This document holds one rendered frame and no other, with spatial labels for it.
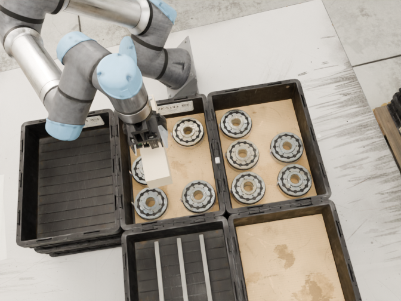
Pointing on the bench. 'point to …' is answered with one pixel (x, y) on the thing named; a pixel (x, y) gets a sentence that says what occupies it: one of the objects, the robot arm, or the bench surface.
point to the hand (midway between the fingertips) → (150, 138)
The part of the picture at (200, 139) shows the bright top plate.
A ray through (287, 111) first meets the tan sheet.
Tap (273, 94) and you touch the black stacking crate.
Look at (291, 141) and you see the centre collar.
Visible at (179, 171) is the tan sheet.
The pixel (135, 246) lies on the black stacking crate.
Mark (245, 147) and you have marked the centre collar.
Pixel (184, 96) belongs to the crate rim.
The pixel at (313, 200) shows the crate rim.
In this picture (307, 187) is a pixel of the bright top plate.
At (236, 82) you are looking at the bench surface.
